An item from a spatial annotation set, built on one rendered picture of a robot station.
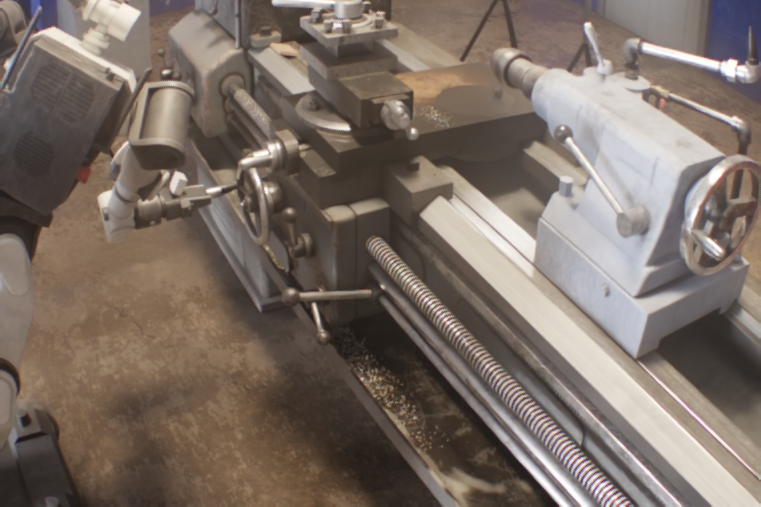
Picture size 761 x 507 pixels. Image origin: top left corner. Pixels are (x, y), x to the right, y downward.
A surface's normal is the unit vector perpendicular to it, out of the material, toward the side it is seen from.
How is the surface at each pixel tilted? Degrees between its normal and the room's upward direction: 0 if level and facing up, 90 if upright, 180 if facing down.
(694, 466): 36
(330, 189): 90
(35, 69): 77
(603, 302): 90
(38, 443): 0
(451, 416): 0
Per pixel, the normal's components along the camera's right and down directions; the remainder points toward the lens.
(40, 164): 0.07, 0.51
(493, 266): -0.51, -0.56
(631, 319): -0.89, 0.22
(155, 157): 0.00, 0.90
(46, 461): 0.01, -0.85
